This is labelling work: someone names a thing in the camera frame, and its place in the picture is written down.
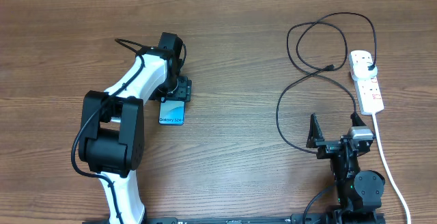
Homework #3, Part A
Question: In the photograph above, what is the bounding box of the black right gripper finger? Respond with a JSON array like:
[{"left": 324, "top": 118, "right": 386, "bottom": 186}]
[
  {"left": 350, "top": 112, "right": 366, "bottom": 127},
  {"left": 306, "top": 113, "right": 324, "bottom": 148}
]

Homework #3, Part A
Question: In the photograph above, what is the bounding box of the Samsung Galaxy smartphone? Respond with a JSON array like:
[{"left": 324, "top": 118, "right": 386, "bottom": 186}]
[{"left": 158, "top": 100, "right": 185, "bottom": 126}]

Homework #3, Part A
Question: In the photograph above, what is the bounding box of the black charger cable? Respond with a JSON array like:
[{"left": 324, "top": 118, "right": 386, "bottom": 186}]
[{"left": 275, "top": 12, "right": 378, "bottom": 155}]

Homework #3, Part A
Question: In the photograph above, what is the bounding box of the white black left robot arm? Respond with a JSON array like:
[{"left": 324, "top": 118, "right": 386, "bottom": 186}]
[{"left": 71, "top": 32, "right": 192, "bottom": 223}]

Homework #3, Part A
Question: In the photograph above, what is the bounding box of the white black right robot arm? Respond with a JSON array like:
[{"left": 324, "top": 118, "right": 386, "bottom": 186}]
[{"left": 302, "top": 113, "right": 385, "bottom": 223}]

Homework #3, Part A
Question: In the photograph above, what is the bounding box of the white charger plug adapter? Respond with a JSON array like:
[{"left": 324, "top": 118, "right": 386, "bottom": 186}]
[{"left": 350, "top": 63, "right": 378, "bottom": 81}]

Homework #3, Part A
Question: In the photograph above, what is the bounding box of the white power strip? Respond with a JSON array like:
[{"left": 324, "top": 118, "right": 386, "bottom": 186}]
[{"left": 348, "top": 50, "right": 384, "bottom": 115}]

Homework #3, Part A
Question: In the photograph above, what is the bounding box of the white power strip cord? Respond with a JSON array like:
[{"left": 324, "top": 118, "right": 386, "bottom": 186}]
[{"left": 371, "top": 113, "right": 412, "bottom": 224}]

